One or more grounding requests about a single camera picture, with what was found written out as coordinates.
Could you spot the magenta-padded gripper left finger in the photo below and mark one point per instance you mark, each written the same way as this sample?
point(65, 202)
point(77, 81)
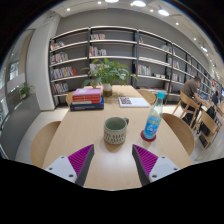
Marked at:
point(62, 167)

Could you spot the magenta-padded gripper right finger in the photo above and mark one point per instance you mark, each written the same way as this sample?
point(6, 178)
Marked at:
point(161, 167)

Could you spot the clear bottle with teal cap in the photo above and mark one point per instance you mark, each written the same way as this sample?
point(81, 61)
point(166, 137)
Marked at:
point(152, 125)

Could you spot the light wooden chair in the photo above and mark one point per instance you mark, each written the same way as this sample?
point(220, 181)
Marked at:
point(69, 98)
point(181, 131)
point(147, 96)
point(43, 143)

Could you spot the grey patterned ceramic mug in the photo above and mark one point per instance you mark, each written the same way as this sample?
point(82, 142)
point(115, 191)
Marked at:
point(115, 135)

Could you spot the slatted wooden chair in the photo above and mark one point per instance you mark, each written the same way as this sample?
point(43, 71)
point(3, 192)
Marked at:
point(186, 101)
point(208, 125)

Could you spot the dark blue book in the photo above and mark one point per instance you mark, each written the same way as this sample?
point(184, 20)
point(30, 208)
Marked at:
point(86, 107)

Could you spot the white magazine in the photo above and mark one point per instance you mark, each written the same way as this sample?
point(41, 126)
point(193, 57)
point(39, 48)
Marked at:
point(138, 102)

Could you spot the red book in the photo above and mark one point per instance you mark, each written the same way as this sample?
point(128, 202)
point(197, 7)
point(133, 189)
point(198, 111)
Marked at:
point(86, 97)
point(86, 101)

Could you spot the black backpack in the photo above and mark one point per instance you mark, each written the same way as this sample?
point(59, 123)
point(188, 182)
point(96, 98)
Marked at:
point(210, 113)

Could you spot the pink book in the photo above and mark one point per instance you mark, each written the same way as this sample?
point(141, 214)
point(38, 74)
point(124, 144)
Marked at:
point(86, 91)

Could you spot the person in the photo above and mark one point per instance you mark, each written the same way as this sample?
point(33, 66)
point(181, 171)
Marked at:
point(190, 88)
point(215, 98)

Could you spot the small green potted plant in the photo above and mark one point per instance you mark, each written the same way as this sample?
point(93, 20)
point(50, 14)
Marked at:
point(25, 90)

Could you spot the green potted plant white pot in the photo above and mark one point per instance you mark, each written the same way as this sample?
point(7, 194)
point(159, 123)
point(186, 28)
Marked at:
point(108, 71)

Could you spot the grey shelf unit with books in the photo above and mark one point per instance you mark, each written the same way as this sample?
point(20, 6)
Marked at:
point(113, 57)

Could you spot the ceiling lights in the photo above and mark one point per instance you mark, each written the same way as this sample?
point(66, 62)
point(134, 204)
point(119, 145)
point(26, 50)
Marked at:
point(139, 3)

